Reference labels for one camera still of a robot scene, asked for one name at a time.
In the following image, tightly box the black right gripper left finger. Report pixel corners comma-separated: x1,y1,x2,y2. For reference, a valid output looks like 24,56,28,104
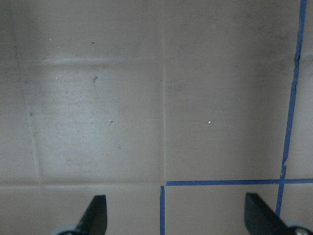
73,195,108,235

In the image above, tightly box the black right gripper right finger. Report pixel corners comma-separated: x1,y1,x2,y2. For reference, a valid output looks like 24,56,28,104
245,193,293,235

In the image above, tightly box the brown paper table cover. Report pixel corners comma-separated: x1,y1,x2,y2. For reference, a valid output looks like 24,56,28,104
0,0,313,235

